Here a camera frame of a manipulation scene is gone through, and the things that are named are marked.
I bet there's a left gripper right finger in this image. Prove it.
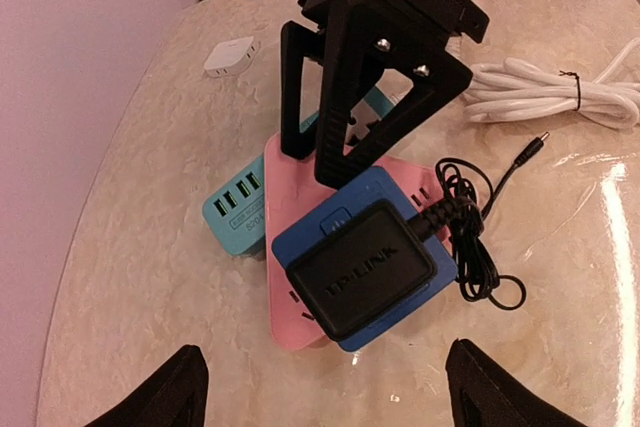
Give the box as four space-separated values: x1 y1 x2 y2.
446 339 581 427

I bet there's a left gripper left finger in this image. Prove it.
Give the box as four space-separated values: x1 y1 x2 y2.
88 345 209 426

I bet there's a black power adapter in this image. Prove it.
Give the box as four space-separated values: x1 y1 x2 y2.
286 199 437 342

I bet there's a pink triangular power strip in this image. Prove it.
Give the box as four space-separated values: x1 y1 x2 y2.
264 134 442 351

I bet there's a blue cube socket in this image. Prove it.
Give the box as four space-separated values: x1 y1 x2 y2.
271 166 457 352

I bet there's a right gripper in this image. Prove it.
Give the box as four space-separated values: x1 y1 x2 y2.
280 0 489 188

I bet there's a white USB charger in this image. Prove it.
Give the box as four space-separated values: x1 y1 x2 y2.
203 36 261 78

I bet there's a white cable of teal strip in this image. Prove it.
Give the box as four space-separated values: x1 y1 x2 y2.
462 39 640 131

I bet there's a teal power strip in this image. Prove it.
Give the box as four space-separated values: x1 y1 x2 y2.
202 87 397 256

